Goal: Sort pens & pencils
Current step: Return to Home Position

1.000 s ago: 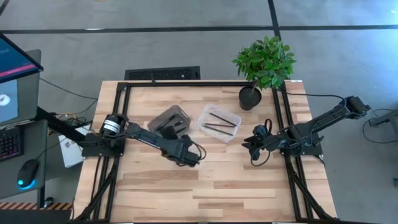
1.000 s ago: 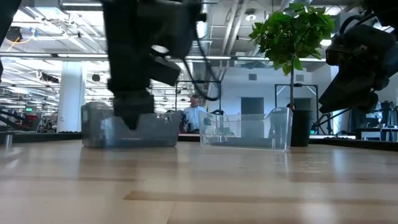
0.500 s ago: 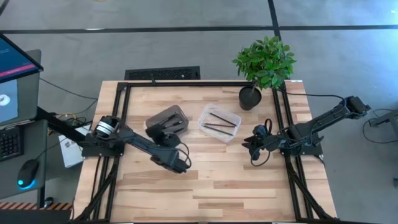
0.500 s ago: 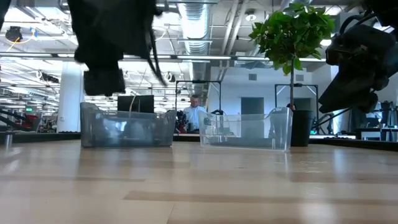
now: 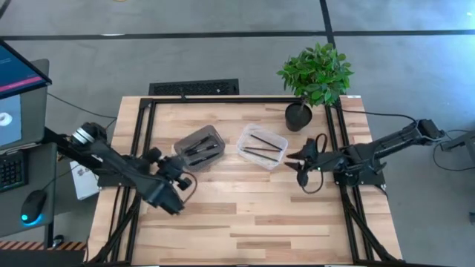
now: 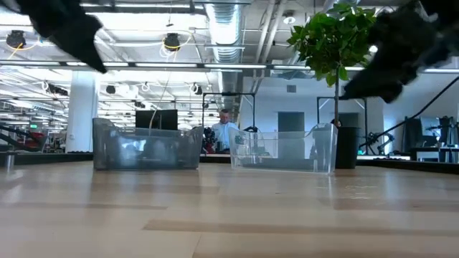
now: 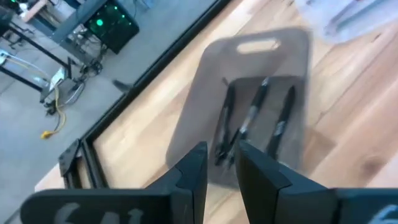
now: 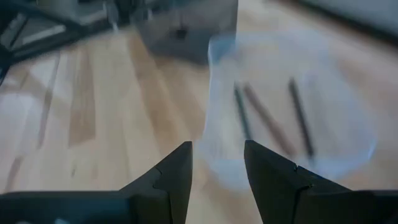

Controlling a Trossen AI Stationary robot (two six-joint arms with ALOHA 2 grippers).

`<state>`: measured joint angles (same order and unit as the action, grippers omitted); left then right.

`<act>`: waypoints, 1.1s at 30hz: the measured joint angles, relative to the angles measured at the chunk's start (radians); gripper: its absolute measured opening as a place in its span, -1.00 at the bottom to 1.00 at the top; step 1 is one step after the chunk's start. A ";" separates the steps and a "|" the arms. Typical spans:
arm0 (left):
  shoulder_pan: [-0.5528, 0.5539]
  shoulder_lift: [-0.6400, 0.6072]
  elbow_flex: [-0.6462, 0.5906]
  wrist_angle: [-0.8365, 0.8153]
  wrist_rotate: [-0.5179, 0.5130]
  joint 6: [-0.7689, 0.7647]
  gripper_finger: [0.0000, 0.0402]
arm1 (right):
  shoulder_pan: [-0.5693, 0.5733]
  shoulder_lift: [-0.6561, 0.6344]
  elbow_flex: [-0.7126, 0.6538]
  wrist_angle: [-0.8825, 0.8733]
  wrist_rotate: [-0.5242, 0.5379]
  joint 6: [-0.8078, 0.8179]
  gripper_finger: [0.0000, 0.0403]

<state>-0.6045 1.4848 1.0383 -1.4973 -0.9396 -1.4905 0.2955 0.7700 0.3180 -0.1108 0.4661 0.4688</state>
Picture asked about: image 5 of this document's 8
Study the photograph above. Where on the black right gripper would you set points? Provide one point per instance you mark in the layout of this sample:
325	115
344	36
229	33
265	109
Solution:
323	163

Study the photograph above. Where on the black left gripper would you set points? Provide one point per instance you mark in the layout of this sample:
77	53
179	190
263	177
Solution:
170	168

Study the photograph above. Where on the silver pen with black grip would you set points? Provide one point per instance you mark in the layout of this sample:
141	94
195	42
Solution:
202	149

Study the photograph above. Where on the grey translucent plastic bin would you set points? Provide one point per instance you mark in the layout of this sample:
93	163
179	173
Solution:
213	161

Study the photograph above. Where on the clear plastic bin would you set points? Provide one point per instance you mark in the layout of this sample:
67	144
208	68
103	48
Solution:
259	130

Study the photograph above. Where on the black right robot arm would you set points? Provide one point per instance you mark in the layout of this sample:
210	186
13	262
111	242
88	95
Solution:
389	142

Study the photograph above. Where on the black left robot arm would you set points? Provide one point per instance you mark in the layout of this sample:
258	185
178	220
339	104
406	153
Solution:
122	167

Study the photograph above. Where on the white table label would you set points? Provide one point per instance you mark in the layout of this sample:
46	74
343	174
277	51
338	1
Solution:
354	96

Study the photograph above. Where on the black floor vent grille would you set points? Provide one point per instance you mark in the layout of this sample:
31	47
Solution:
193	87

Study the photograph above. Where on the white box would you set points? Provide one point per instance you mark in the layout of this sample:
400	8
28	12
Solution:
87	189

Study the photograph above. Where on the green potted plant black pot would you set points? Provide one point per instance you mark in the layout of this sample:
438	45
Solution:
317	74

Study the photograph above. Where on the black caster wheel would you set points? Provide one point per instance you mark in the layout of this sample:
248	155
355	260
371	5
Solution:
57	241

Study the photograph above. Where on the black computer mouse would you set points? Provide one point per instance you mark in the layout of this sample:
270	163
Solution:
33	205

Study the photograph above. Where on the monitor with grey screen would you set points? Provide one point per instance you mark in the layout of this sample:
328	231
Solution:
33	111

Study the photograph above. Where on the orange black hazard tape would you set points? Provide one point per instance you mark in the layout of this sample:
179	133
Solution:
37	245

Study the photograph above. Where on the black keyboard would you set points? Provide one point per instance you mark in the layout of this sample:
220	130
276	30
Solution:
11	172

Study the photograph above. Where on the grey stand leg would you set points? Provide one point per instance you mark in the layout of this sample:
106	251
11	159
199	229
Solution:
464	140

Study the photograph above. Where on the grey computer desk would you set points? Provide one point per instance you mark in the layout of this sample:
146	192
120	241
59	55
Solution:
9	211

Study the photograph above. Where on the monitor with dark blue screen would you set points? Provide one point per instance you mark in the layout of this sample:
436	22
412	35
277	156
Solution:
15	70

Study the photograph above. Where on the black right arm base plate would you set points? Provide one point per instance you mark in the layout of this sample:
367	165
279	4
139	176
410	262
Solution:
375	181

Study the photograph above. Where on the black aluminium table frame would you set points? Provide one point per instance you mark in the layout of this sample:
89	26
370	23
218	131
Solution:
241	100

